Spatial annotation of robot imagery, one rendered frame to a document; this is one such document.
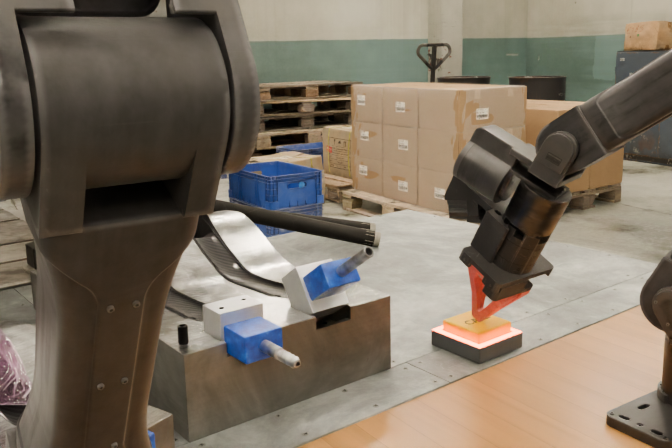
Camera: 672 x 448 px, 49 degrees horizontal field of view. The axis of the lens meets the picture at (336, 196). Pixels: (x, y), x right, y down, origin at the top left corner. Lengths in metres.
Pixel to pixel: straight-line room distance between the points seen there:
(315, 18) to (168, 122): 8.01
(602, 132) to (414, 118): 4.14
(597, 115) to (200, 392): 0.47
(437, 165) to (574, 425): 4.01
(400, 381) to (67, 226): 0.62
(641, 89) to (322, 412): 0.45
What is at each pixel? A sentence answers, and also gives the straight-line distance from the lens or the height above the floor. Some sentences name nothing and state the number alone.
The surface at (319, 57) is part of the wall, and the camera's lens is 8.28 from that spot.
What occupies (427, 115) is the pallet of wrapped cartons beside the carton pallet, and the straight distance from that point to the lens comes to 4.79.
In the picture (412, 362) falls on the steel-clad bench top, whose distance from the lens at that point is 0.90.
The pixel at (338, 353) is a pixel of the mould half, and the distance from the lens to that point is 0.82.
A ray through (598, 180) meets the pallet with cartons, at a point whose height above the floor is 0.20.
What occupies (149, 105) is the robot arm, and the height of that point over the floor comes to 1.15.
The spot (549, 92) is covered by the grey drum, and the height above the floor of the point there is 0.73.
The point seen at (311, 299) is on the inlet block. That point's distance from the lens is 0.79.
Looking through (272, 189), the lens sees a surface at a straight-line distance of 4.53.
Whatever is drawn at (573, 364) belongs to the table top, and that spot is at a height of 0.80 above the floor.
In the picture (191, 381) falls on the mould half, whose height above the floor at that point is 0.86.
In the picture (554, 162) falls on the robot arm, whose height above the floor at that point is 1.05.
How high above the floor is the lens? 1.16
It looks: 11 degrees down
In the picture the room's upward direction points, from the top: 1 degrees counter-clockwise
